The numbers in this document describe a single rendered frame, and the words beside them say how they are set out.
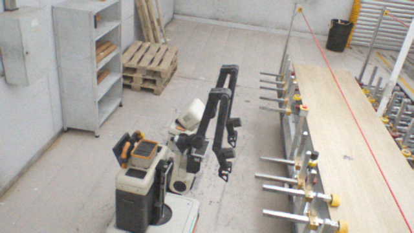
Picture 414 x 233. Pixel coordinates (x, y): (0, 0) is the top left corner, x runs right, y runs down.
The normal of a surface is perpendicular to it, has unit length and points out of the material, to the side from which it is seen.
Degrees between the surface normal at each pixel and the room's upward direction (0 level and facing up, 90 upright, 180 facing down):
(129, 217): 90
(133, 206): 90
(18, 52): 90
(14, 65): 90
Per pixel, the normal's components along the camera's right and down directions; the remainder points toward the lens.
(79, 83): -0.13, 0.47
